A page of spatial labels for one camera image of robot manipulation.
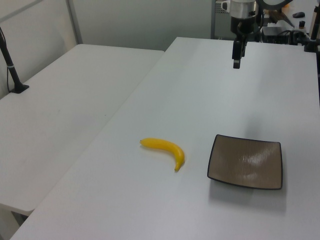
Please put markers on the grey perforated panel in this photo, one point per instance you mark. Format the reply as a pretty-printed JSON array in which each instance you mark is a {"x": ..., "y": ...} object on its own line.
[{"x": 221, "y": 22}]

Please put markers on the yellow banana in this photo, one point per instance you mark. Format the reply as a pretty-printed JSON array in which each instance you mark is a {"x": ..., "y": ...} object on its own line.
[{"x": 172, "y": 148}]

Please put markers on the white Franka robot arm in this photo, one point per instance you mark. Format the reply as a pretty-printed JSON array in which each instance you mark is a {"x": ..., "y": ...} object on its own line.
[{"x": 241, "y": 8}]

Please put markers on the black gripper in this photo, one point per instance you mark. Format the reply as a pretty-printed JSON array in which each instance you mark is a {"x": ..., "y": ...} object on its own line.
[{"x": 246, "y": 25}]

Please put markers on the black computer mouse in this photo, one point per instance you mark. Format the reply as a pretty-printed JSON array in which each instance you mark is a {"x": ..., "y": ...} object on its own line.
[{"x": 298, "y": 14}]

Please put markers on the brown square ceramic plate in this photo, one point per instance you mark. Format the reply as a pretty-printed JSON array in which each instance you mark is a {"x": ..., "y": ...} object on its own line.
[{"x": 246, "y": 162}]

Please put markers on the black camera stand pole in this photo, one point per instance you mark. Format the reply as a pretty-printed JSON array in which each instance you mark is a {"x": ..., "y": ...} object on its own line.
[{"x": 10, "y": 67}]

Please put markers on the black electronics box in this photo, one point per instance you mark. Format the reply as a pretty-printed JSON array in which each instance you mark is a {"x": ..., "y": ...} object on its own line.
[{"x": 275, "y": 34}]

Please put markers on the grey partition post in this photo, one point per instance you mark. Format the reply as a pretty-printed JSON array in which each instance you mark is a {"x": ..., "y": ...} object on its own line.
[{"x": 75, "y": 22}]

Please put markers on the black clamp stand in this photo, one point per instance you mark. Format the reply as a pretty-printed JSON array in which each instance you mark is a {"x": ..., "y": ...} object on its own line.
[{"x": 312, "y": 35}]

